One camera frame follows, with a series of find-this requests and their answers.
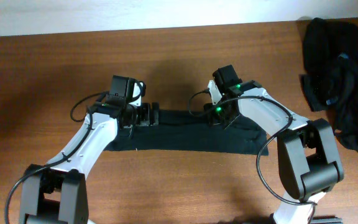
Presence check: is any black t-shirt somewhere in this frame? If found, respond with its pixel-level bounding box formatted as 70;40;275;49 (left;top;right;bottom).
104;110;267;155

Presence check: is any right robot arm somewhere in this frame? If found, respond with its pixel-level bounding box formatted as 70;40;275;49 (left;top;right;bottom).
204;65;344;223

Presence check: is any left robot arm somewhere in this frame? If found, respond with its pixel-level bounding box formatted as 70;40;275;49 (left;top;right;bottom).
17;75;158;223

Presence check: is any pile of black clothes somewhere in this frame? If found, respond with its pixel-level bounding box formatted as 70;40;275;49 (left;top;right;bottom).
301;17;358;152

